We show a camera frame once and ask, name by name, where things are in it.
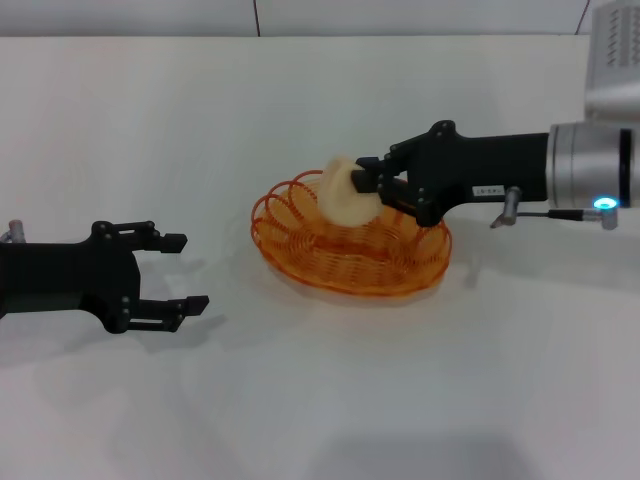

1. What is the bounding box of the pale round bread bun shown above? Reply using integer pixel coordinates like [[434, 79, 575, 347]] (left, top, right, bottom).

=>
[[318, 155, 387, 228]]

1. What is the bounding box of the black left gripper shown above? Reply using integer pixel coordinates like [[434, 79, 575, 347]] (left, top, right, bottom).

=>
[[0, 220, 211, 335]]

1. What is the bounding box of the left gripper cable with plug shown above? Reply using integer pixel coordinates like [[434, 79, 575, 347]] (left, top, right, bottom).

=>
[[0, 218, 24, 247]]

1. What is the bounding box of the orange woven plastic basket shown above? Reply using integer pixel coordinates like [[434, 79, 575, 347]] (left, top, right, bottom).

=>
[[250, 169, 454, 300]]

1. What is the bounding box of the right gripper cable with plug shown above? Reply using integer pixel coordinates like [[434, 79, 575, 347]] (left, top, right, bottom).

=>
[[489, 186, 622, 232]]

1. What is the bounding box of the gripper cable with plug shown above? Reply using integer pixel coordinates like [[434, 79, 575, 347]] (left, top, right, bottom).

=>
[[489, 186, 622, 232], [0, 218, 24, 247]]

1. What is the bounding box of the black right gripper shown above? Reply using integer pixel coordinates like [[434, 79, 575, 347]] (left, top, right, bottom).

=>
[[351, 119, 552, 227]]

